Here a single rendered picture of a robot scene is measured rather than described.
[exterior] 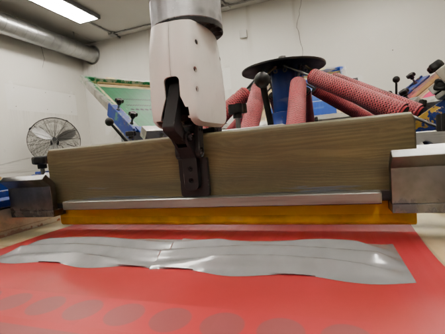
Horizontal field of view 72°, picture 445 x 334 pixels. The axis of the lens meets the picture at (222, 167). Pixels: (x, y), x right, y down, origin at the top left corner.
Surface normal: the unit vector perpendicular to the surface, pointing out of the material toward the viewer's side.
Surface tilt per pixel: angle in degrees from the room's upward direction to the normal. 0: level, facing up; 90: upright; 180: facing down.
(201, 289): 0
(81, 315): 0
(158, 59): 87
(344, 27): 90
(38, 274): 0
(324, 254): 28
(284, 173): 90
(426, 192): 90
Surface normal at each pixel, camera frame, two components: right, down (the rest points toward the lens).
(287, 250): -0.27, -0.79
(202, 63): 0.90, -0.05
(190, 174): -0.32, 0.09
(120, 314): -0.09, -0.99
